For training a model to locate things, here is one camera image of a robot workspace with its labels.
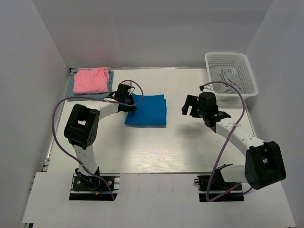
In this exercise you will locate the grey t shirt in basket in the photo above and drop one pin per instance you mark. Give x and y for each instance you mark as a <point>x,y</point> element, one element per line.
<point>227,76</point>

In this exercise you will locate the pink folded t shirt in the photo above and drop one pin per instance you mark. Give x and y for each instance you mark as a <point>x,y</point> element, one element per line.
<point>91,81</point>

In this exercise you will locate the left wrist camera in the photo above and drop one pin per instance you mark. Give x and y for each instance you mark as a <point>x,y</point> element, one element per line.
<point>129,84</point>

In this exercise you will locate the grey-blue folded t shirt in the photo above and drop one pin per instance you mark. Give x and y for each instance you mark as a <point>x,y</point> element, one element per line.
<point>70,88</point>

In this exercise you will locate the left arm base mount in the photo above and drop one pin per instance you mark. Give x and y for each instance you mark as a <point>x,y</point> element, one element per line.
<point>88,188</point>

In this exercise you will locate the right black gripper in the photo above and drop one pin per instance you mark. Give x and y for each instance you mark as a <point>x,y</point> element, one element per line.
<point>190,106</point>

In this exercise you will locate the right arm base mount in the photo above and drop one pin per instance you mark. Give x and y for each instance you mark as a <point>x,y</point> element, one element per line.
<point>217,187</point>

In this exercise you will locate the blue t shirt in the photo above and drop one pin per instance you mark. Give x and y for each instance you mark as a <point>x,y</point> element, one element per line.
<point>150,112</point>

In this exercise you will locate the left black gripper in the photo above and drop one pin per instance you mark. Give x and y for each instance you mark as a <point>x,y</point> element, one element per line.
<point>129,104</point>

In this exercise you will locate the white plastic basket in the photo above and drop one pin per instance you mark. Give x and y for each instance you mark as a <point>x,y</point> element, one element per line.
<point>237,63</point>

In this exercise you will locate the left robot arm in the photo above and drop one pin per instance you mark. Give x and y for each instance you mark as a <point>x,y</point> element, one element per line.
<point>81,128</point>

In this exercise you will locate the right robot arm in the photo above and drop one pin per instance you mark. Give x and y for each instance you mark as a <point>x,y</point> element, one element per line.
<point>263,160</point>

